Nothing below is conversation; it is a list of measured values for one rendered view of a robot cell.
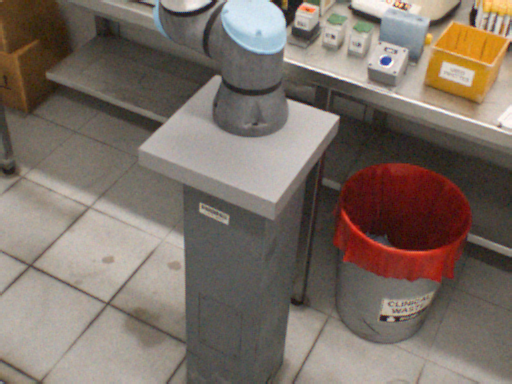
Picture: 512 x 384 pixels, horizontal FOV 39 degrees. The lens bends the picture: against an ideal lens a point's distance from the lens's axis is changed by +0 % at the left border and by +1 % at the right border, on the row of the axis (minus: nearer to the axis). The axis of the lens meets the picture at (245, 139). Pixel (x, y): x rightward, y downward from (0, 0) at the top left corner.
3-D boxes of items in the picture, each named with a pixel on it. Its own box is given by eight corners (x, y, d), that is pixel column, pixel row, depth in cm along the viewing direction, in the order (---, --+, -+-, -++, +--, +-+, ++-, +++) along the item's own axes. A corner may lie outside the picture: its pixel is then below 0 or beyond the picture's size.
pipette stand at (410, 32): (373, 55, 170) (380, 17, 163) (383, 41, 175) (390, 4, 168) (415, 66, 167) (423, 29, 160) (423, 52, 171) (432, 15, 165)
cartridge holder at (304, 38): (286, 42, 173) (287, 29, 170) (302, 25, 179) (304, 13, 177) (306, 48, 171) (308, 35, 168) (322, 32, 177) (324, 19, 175)
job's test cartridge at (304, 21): (293, 33, 173) (295, 10, 169) (302, 25, 176) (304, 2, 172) (308, 38, 172) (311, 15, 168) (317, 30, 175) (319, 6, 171)
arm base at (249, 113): (257, 147, 135) (260, 105, 129) (196, 116, 142) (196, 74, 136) (302, 111, 145) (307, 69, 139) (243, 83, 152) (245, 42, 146)
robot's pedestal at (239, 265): (250, 420, 192) (270, 176, 136) (185, 386, 199) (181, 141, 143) (283, 362, 205) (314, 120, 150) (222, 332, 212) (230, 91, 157)
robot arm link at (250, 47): (257, 98, 131) (261, 33, 122) (201, 71, 137) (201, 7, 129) (296, 70, 138) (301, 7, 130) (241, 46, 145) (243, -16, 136)
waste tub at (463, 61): (421, 84, 161) (431, 46, 155) (442, 57, 170) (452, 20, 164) (480, 105, 156) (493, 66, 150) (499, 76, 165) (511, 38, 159)
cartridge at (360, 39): (346, 53, 170) (350, 28, 166) (354, 44, 173) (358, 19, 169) (362, 58, 168) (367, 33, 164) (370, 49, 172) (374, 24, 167)
